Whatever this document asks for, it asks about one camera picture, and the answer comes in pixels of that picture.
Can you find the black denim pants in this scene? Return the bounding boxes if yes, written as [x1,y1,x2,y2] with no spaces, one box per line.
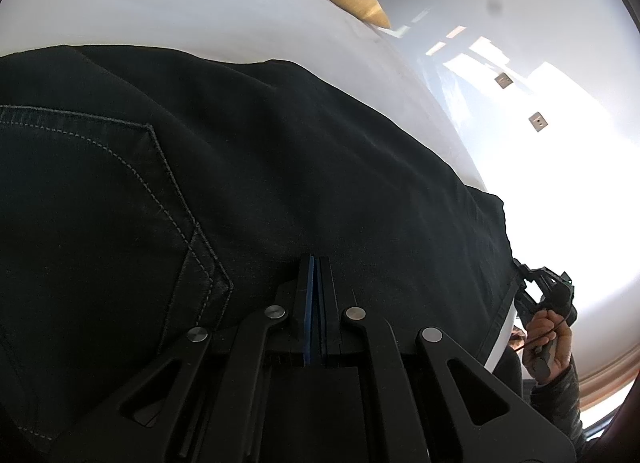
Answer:
[1,46,518,462]

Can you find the person right hand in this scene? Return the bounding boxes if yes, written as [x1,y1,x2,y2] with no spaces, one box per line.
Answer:
[522,309,573,385]

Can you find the wall socket plate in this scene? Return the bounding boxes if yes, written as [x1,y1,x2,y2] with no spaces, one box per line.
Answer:
[528,112,548,132]
[495,73,513,89]

